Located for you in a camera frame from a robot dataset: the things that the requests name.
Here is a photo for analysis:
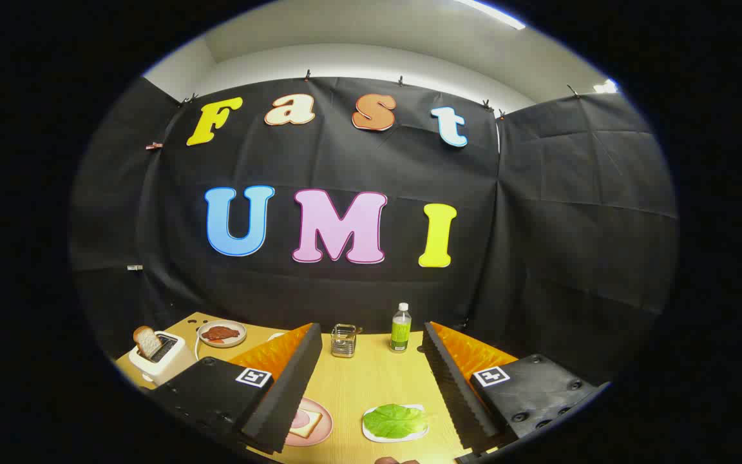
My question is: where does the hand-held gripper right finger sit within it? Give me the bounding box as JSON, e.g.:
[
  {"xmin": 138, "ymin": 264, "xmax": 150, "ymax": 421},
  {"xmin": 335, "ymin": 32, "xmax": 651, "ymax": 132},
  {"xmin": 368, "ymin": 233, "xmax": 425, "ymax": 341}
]
[{"xmin": 421, "ymin": 321, "xmax": 604, "ymax": 455}]

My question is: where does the thick toast slice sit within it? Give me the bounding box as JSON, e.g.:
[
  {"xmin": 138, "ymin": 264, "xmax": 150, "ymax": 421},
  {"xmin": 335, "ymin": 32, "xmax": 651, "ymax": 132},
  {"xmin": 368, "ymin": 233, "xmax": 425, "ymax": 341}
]
[{"xmin": 290, "ymin": 409, "xmax": 324, "ymax": 440}]

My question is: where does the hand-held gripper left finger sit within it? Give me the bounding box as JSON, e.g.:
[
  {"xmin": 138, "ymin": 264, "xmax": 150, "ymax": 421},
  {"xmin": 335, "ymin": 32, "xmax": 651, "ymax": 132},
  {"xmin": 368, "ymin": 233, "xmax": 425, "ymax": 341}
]
[{"xmin": 151, "ymin": 322, "xmax": 324, "ymax": 455}]

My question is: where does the black backdrop cloth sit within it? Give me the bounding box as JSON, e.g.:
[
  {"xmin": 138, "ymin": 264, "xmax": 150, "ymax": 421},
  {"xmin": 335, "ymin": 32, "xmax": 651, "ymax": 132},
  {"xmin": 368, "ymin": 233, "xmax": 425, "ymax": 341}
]
[{"xmin": 68, "ymin": 76, "xmax": 679, "ymax": 387}]

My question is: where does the white bread slice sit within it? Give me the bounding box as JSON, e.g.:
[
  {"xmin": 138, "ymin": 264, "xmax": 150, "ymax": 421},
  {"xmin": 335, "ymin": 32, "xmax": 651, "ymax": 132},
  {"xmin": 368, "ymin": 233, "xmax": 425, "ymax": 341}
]
[{"xmin": 133, "ymin": 325, "xmax": 163, "ymax": 359}]

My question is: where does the green lettuce leaf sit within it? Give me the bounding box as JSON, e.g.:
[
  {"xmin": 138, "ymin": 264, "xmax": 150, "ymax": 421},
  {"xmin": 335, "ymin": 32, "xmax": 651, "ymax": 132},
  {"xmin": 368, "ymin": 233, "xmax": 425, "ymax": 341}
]
[{"xmin": 363, "ymin": 403, "xmax": 428, "ymax": 440}]

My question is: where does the white toaster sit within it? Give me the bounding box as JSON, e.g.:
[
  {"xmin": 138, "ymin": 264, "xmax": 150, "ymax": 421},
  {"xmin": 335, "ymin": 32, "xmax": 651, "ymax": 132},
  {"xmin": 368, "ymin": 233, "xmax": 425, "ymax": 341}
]
[{"xmin": 128, "ymin": 331, "xmax": 196, "ymax": 386}]

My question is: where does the metal wire utensil holder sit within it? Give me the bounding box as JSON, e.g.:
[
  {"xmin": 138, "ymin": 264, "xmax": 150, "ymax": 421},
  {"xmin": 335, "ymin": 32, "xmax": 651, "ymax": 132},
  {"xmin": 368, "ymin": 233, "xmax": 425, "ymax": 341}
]
[{"xmin": 331, "ymin": 324, "xmax": 357, "ymax": 358}]

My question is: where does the beige round plate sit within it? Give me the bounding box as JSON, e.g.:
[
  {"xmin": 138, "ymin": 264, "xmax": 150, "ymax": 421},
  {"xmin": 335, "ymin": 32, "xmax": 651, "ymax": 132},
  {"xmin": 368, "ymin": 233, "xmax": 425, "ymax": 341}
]
[{"xmin": 197, "ymin": 320, "xmax": 247, "ymax": 349}]

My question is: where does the red meat steak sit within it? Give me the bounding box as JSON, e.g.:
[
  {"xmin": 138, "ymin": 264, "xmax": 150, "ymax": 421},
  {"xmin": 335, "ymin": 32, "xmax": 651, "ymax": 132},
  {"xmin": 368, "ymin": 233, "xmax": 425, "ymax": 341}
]
[{"xmin": 202, "ymin": 325, "xmax": 242, "ymax": 343}]

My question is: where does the pink round plate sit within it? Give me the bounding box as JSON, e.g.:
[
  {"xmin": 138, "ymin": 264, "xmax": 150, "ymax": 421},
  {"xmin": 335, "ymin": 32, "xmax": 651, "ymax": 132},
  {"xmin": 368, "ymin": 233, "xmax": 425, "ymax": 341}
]
[{"xmin": 284, "ymin": 396, "xmax": 334, "ymax": 447}]

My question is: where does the green label drink bottle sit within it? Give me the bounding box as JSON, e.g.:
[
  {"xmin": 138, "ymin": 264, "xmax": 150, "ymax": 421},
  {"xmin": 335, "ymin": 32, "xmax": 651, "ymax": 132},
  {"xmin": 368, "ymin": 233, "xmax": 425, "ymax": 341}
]
[{"xmin": 390, "ymin": 302, "xmax": 412, "ymax": 353}]

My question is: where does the white square plate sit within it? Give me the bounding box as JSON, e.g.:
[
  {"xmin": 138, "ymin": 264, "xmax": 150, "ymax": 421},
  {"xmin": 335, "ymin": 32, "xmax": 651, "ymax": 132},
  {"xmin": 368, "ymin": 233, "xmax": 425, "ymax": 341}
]
[{"xmin": 362, "ymin": 404, "xmax": 430, "ymax": 443}]

